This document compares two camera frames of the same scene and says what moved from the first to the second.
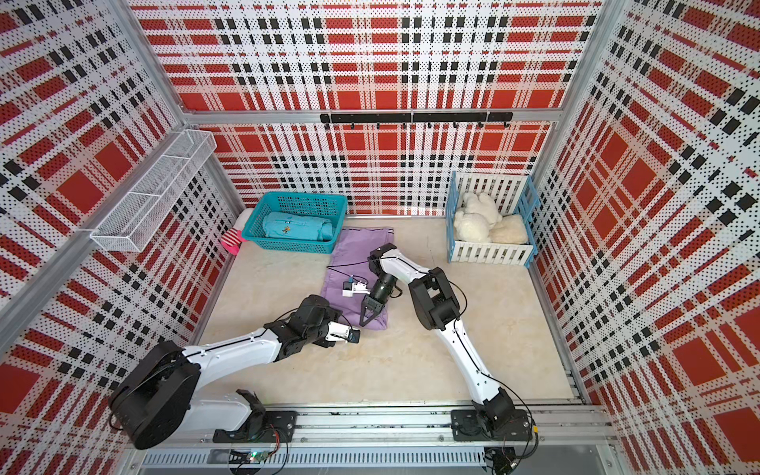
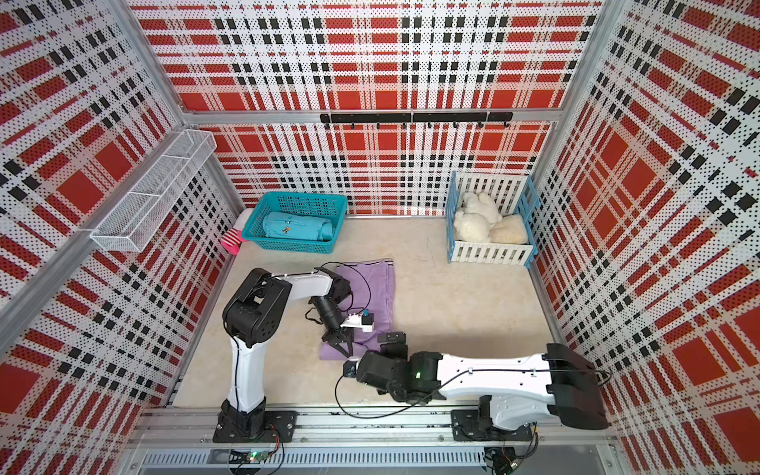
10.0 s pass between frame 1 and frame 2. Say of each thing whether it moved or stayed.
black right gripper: moved
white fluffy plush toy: stayed
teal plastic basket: stayed
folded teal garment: stayed
